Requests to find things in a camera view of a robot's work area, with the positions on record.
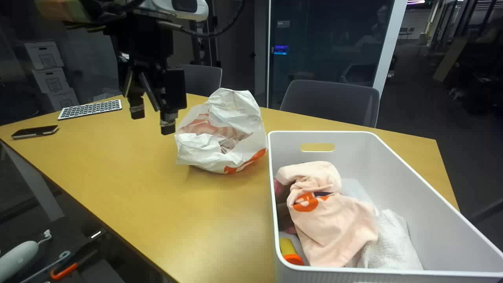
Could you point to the black smartphone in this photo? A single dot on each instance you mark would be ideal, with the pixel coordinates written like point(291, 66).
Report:
point(34, 132)

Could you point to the brown plush toy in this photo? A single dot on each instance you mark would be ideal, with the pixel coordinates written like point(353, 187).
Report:
point(283, 209)

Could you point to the white towel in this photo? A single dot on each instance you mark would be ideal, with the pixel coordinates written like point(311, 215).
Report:
point(393, 243)

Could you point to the grey office chair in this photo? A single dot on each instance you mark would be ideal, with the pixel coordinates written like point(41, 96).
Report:
point(201, 78)
point(327, 99)

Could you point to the white orange plastic bag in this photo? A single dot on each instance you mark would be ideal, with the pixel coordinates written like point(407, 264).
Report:
point(225, 130)

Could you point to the pale pink shirt orange print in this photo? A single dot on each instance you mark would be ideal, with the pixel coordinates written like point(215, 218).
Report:
point(330, 220)

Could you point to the white plastic storage bin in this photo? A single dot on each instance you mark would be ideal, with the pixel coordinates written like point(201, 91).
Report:
point(418, 173)

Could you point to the glowing blue screen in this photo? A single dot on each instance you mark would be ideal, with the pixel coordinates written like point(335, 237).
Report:
point(280, 50)

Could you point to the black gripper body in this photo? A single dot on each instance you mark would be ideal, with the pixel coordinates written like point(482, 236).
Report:
point(151, 52)

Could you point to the white printed paper sheet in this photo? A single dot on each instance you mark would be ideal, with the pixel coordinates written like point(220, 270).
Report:
point(61, 99)
point(50, 80)
point(44, 55)

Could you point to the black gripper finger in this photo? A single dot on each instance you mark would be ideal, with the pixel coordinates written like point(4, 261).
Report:
point(168, 121)
point(136, 107)

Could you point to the yellow orange small item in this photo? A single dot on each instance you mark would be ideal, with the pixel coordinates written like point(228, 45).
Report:
point(291, 251)

